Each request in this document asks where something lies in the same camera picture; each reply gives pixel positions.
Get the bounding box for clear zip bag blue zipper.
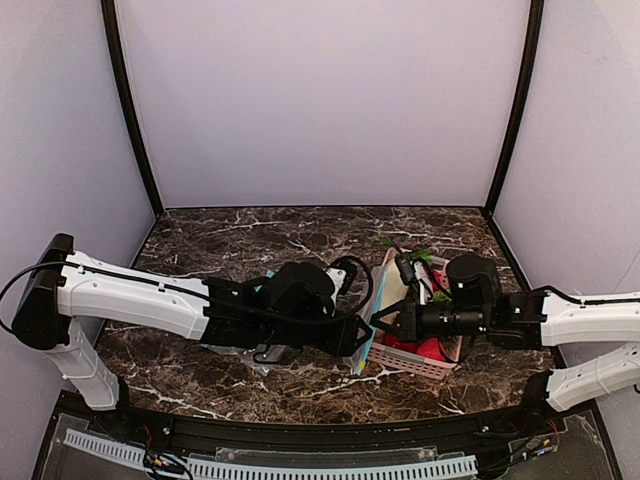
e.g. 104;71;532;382
344;264;389;376

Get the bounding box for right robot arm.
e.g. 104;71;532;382
370;254;639;412

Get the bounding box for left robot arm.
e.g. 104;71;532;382
1;233;374;412

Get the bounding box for red apple toy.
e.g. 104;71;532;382
383;333;418;353

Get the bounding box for pink red fruit toy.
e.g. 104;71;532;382
416;338;450;363

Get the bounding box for white radish toy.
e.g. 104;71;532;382
381;260;408;308

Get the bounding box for pink plastic basket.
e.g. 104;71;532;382
366;248;463;380

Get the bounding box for red tomato toy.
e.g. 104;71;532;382
423;266;449;296

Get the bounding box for green leaf sprig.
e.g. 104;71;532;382
371;236;433;267

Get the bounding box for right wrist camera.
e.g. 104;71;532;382
394;252;434;305

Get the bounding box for black front rail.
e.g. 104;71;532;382
126;407;524;453

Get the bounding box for white slotted cable duct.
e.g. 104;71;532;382
64;429;478;480

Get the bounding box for black frame post right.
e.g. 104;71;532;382
483;0;545;217

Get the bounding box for black frame post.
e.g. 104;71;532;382
100;0;165;219
483;0;545;217

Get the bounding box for black frame post left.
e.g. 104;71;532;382
100;0;165;219

